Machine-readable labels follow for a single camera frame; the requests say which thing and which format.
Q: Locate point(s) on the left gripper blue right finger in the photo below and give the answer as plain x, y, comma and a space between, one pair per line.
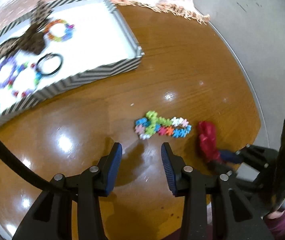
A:
173, 165

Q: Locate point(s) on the leopard bow brown scrunchie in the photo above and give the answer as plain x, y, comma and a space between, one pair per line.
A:
32, 41

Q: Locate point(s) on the striped white jewelry tray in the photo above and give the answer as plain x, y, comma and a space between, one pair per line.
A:
85, 40

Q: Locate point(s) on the person's right hand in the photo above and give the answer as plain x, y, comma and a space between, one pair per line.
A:
277, 214

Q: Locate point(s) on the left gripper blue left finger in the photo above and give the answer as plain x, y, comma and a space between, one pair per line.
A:
111, 168

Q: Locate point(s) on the red scrunchie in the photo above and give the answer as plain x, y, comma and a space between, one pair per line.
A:
206, 141

